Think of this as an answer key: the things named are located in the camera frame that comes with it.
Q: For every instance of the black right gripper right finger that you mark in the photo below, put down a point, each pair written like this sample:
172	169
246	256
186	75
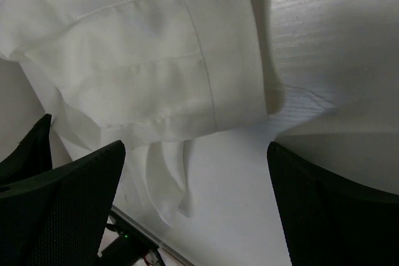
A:
328	219

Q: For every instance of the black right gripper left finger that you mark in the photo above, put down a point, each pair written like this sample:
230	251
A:
55	216

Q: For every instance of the white pleated skirt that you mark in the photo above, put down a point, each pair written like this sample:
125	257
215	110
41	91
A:
151	73

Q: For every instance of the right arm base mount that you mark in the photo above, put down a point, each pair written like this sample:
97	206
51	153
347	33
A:
134	243

